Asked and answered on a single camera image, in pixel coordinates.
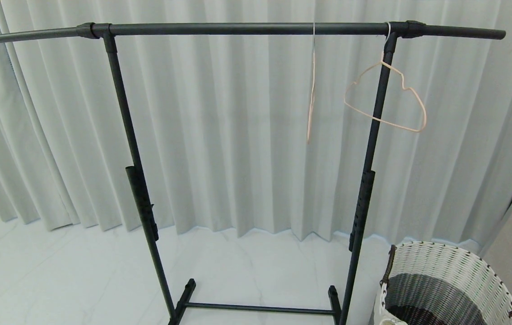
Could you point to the pink clothes hanger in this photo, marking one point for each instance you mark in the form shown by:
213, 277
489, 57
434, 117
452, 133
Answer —
311, 99
396, 123

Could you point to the black clothes rack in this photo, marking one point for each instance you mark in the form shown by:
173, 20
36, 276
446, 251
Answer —
238, 29

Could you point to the white laundry basket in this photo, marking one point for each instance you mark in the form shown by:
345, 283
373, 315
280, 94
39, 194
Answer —
454, 271

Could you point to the white curtain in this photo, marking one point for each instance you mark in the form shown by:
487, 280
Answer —
238, 135

